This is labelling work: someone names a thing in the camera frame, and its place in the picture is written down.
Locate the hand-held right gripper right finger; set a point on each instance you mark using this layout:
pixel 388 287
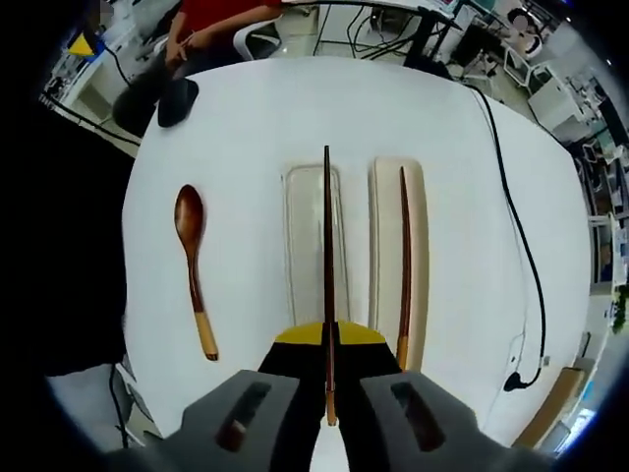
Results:
pixel 383 408

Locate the white table socket panel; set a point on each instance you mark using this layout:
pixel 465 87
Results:
pixel 518 351

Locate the black-framed desk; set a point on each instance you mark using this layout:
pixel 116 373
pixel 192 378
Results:
pixel 425 39

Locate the small green plant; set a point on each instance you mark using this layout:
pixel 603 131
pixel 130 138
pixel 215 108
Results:
pixel 620 310

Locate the black computer mouse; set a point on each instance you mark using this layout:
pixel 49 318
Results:
pixel 177 103

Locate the beige cutlery case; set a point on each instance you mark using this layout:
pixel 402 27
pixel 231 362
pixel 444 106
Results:
pixel 417 246

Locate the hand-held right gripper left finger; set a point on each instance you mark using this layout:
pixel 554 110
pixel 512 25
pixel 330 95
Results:
pixel 275 408

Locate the yellow triangular object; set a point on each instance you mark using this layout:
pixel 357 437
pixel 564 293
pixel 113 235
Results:
pixel 82 48

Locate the brown wooden spoon utensil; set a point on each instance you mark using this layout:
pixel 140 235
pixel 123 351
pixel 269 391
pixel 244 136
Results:
pixel 189 211

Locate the white cabinet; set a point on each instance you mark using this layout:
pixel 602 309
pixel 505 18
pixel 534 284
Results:
pixel 557 98

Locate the dark wooden chopstick utensil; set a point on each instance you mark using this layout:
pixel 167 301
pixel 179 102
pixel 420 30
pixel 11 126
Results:
pixel 328 246
pixel 406 255

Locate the person's dark torso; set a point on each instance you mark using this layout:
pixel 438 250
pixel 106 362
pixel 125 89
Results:
pixel 74 246

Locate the white office chair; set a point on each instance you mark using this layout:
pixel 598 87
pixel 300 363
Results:
pixel 258 41

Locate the translucent cutlery case lid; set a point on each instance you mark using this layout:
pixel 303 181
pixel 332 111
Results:
pixel 304 236

